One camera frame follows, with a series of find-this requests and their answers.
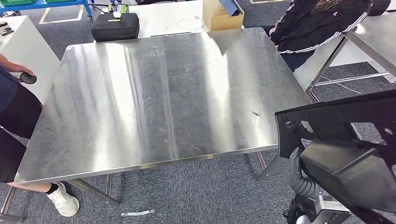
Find black round controller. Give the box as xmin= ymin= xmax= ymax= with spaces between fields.
xmin=20 ymin=72 xmax=38 ymax=85

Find blue tablet cover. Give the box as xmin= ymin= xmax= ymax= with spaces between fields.
xmin=218 ymin=0 xmax=241 ymax=17

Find person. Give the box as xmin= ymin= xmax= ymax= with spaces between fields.
xmin=0 ymin=54 xmax=80 ymax=217
xmin=260 ymin=0 xmax=372 ymax=73

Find thin black bar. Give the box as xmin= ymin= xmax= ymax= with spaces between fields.
xmin=150 ymin=31 xmax=192 ymax=38

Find small black devices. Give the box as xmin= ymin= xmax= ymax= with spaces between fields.
xmin=0 ymin=21 xmax=14 ymax=36

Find white paper strip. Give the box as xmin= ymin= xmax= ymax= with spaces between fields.
xmin=120 ymin=210 xmax=156 ymax=217

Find black plastic panel part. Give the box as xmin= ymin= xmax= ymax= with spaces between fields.
xmin=275 ymin=90 xmax=396 ymax=224

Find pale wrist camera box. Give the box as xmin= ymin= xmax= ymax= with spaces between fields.
xmin=314 ymin=195 xmax=352 ymax=224

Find cardboard box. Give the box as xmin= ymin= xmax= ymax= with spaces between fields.
xmin=202 ymin=0 xmax=245 ymax=32

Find white coiled cable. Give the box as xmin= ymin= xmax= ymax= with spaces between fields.
xmin=176 ymin=16 xmax=205 ymax=32

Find stainless steel table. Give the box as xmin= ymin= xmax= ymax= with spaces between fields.
xmin=304 ymin=12 xmax=396 ymax=103
xmin=0 ymin=27 xmax=311 ymax=224

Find white floor cable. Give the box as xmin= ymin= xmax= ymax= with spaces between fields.
xmin=320 ymin=76 xmax=362 ymax=95

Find black zip case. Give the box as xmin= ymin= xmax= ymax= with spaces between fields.
xmin=90 ymin=12 xmax=141 ymax=43

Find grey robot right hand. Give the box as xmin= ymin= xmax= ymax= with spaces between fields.
xmin=289 ymin=140 xmax=311 ymax=183

